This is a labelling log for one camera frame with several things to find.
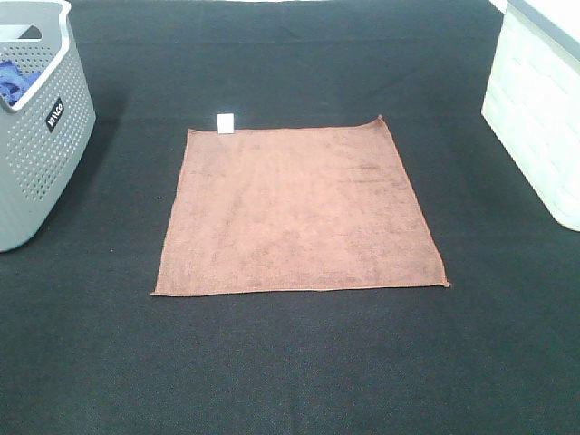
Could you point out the grey perforated laundry basket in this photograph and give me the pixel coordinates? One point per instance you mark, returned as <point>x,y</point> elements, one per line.
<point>44,135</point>

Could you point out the white woven storage basket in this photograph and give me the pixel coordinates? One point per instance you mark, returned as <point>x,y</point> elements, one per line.
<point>532,100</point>

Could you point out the brown microfiber towel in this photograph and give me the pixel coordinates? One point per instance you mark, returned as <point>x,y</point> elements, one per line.
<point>310,209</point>

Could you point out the white towel care label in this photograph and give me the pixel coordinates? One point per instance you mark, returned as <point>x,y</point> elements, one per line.
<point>225,123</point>

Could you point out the blue cloth in basket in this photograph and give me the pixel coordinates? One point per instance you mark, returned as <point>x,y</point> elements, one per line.
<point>14,84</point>

